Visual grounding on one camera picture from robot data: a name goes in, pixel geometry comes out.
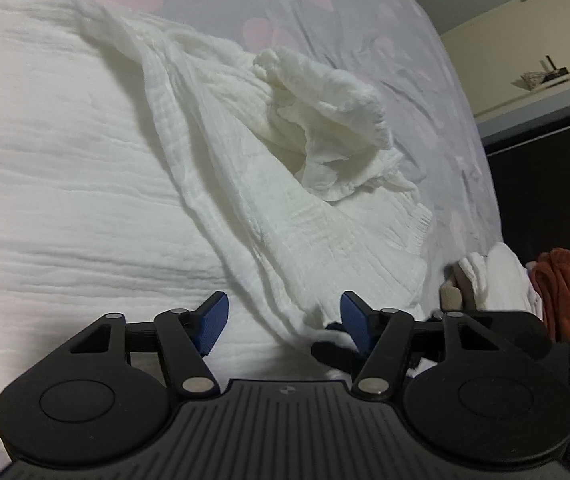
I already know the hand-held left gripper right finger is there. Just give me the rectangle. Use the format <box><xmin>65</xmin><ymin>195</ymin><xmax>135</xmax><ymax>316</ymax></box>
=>
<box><xmin>341</xmin><ymin>289</ymin><xmax>499</xmax><ymax>401</ymax></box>

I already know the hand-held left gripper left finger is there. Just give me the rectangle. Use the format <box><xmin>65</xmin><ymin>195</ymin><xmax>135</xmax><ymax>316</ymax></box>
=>
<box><xmin>70</xmin><ymin>291</ymin><xmax>230</xmax><ymax>402</ymax></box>

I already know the white crinkled garment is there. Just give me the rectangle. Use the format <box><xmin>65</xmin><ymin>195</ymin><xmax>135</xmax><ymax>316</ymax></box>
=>
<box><xmin>0</xmin><ymin>0</ymin><xmax>434</xmax><ymax>443</ymax></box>

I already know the rust red cloth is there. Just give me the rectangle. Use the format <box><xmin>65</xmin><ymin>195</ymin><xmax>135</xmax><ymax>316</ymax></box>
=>
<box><xmin>530</xmin><ymin>247</ymin><xmax>570</xmax><ymax>344</ymax></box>

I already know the folded white cloth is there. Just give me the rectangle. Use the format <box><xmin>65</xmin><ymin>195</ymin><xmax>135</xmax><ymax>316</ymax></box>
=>
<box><xmin>457</xmin><ymin>241</ymin><xmax>546</xmax><ymax>322</ymax></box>

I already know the folded beige cloth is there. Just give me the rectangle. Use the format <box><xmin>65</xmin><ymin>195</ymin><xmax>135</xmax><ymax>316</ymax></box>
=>
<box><xmin>440</xmin><ymin>265</ymin><xmax>466</xmax><ymax>312</ymax></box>

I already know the black furniture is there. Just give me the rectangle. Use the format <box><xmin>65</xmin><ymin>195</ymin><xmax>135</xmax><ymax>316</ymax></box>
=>
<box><xmin>482</xmin><ymin>110</ymin><xmax>570</xmax><ymax>272</ymax></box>

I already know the dark object on cabinet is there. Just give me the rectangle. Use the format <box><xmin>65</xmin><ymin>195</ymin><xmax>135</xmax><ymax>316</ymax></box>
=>
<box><xmin>544</xmin><ymin>55</ymin><xmax>570</xmax><ymax>84</ymax></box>

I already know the polka dot bed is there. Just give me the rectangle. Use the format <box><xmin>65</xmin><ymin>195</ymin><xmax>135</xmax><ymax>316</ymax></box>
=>
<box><xmin>0</xmin><ymin>0</ymin><xmax>504</xmax><ymax>461</ymax></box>

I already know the cream cabinet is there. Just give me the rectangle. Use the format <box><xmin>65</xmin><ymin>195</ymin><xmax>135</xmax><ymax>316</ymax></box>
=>
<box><xmin>439</xmin><ymin>0</ymin><xmax>570</xmax><ymax>124</ymax></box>

